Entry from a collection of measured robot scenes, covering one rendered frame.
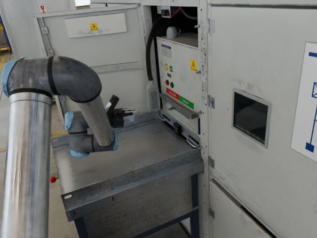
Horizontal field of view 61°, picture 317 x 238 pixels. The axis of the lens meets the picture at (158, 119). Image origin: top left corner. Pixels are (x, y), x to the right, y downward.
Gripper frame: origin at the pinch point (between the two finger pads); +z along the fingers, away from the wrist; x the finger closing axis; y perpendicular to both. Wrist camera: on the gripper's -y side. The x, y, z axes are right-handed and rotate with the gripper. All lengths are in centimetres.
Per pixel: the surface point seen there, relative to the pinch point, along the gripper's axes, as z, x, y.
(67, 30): -28, -46, -37
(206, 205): 30, 32, 46
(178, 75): 22.9, 1.2, -18.4
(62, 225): -38, -58, 115
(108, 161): -16.5, 3.3, 25.9
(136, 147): 1.0, -2.0, 22.8
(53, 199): -42, -95, 115
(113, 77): -0.3, -42.5, -8.9
